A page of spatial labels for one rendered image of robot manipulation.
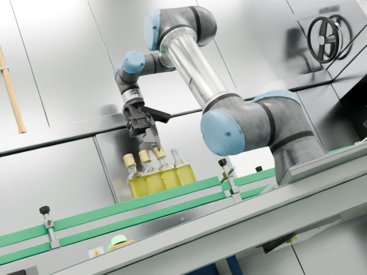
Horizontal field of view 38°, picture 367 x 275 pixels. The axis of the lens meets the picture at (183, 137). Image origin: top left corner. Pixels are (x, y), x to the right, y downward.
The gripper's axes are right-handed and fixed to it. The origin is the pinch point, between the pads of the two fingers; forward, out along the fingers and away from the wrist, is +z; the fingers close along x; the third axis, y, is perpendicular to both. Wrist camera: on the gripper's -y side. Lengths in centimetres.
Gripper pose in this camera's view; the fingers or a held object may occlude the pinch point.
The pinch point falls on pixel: (158, 149)
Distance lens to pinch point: 192.0
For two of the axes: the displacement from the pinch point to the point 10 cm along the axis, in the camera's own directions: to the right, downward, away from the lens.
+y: -8.9, 2.1, -4.0
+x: 2.7, -4.4, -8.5
